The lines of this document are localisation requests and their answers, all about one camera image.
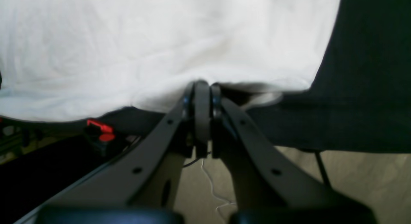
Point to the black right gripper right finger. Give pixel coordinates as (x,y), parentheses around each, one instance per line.
(269,188)

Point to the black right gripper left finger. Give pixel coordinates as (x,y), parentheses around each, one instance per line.
(139,186)

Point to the white T-shirt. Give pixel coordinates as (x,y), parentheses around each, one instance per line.
(67,60)

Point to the red black clamp near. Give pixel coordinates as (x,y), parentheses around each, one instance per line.
(105,140)

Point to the black table cloth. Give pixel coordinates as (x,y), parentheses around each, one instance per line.
(359,99)

